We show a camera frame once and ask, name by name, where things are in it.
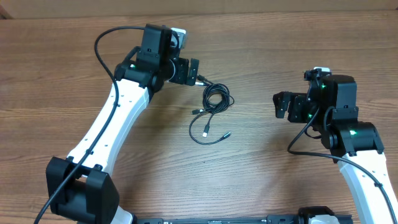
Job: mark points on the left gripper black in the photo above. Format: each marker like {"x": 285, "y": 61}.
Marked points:
{"x": 181, "y": 77}

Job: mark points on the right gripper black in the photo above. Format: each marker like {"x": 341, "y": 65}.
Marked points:
{"x": 296, "y": 101}

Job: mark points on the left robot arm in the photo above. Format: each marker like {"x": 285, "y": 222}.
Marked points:
{"x": 80, "y": 186}

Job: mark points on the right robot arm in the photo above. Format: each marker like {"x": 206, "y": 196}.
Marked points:
{"x": 329, "y": 107}

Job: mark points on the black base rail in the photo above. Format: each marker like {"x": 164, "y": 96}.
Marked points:
{"x": 270, "y": 219}

